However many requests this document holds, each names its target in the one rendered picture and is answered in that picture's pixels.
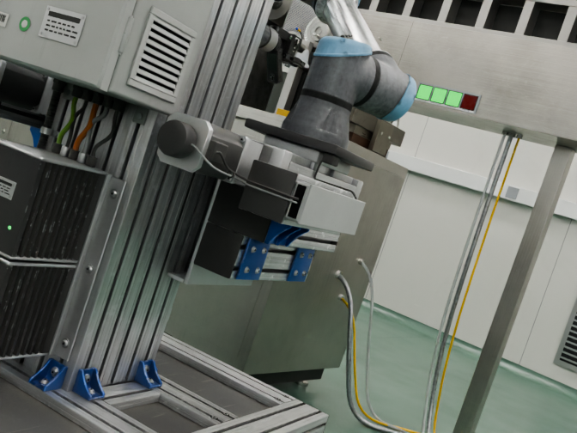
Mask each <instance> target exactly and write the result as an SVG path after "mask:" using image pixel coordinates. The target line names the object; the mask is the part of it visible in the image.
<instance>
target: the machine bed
mask: <svg viewBox="0 0 577 433"><path fill-rule="evenodd" d="M235 117H238V118H242V119H247V118H249V119H256V120H257V121H260V122H264V123H266V124H269V125H274V126H277V127H280V128H281V126H282V122H283V121H284V119H285V118H286V117H283V116H280V115H277V114H274V113H268V112H266V111H262V110H258V109H256V108H252V107H247V106H244V105H241V104H240V105H239V108H238V111H237V113H236V116H235ZM347 150H348V151H350V152H352V153H354V154H356V155H358V156H360V157H362V158H364V159H366V160H368V161H370V162H372V163H373V164H374V166H376V167H378V168H382V169H384V170H385V171H387V172H390V173H392V174H395V175H397V176H399V177H401V178H403V179H405V177H406V174H407V172H408V168H405V167H403V166H401V165H399V164H397V163H395V162H392V161H390V160H388V159H386V158H385V157H383V156H380V155H378V154H375V153H374V152H372V151H370V150H368V149H365V148H363V147H362V146H360V145H358V144H355V143H352V142H350V141H349V145H348V148H347Z"/></svg>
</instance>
